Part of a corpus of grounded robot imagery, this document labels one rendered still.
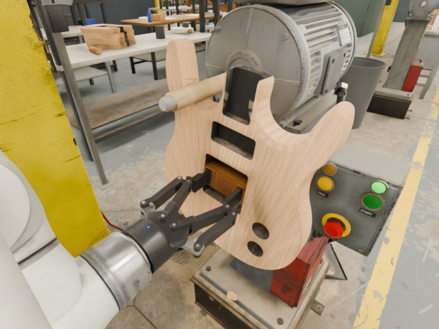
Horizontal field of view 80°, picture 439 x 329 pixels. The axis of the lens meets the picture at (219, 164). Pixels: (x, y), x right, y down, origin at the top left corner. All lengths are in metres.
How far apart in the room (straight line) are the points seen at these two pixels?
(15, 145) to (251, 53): 1.02
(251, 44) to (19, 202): 0.47
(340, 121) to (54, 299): 0.37
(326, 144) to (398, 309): 1.53
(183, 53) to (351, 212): 0.45
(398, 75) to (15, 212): 4.04
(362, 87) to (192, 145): 2.87
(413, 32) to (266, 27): 3.52
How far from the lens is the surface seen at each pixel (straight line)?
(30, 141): 1.33
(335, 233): 0.62
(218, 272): 1.33
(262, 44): 0.57
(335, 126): 0.37
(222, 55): 0.63
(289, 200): 0.45
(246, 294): 1.29
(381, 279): 1.91
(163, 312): 1.60
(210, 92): 0.49
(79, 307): 0.35
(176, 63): 0.50
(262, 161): 0.43
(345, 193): 0.59
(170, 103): 0.43
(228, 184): 0.50
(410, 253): 2.14
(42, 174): 1.40
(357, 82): 3.25
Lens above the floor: 1.41
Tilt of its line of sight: 34 degrees down
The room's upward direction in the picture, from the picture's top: straight up
